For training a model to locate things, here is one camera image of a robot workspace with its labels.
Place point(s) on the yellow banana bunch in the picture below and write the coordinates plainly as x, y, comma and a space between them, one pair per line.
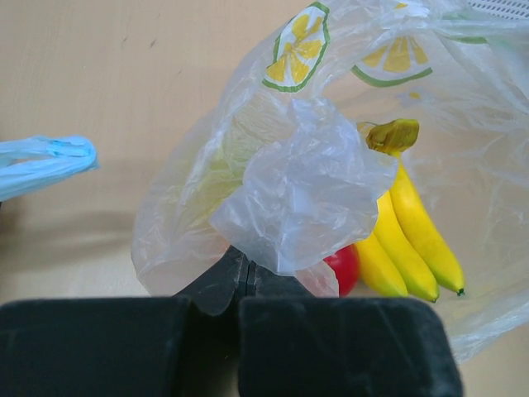
405, 253

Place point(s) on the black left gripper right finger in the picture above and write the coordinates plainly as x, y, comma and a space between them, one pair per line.
293, 344

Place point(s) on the red apple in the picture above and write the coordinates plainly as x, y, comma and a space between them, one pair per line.
346, 265

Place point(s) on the blue tied plastic bag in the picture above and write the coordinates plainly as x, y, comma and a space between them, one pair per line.
34, 163

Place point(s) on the clear lemon-print plastic bag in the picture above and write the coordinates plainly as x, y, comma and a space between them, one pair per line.
280, 170

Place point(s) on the white perforated plastic basket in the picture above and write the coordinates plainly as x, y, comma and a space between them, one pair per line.
506, 9

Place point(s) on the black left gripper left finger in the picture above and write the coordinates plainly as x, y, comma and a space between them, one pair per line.
182, 345

